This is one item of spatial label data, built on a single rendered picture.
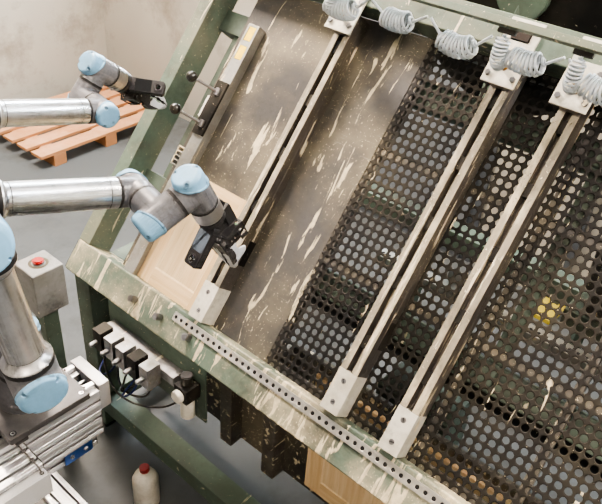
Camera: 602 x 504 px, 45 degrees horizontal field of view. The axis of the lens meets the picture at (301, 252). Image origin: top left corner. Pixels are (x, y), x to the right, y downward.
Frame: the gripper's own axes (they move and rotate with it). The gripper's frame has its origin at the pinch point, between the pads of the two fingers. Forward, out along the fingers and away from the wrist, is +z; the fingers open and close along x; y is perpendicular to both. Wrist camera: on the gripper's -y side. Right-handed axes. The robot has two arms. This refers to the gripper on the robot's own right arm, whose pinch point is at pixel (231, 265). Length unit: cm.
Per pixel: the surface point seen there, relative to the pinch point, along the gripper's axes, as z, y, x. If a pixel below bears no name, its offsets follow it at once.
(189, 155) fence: 23, 32, 62
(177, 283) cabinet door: 41, -3, 42
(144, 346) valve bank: 52, -25, 43
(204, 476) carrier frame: 105, -45, 21
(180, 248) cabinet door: 37, 6, 48
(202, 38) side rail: 9, 69, 84
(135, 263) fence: 40, -6, 61
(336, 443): 43, -15, -36
